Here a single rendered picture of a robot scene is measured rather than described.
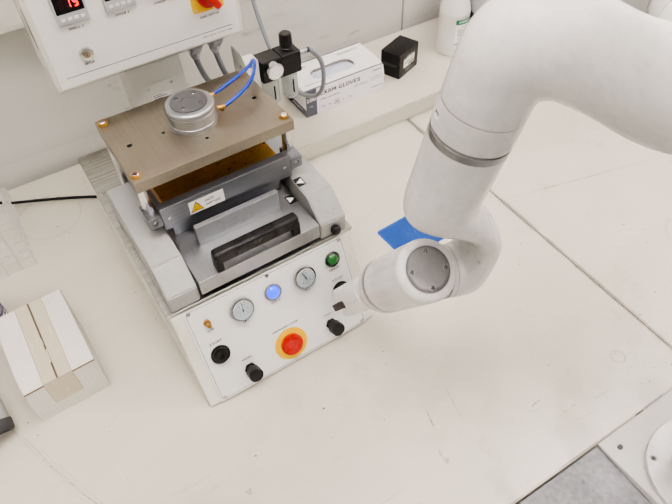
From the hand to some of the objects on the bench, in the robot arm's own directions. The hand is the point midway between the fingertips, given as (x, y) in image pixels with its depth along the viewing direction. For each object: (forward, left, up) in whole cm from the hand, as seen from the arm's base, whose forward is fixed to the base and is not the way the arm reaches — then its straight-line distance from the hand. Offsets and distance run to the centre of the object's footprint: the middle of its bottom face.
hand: (352, 296), depth 106 cm
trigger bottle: (+66, -66, -3) cm, 93 cm away
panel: (-2, +12, -9) cm, 15 cm away
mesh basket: (+55, +64, -4) cm, 85 cm away
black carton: (+65, -48, -3) cm, 81 cm away
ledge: (+66, -49, -7) cm, 82 cm away
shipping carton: (+18, +51, -7) cm, 54 cm away
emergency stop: (0, +12, -7) cm, 14 cm away
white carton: (+64, -28, -2) cm, 70 cm away
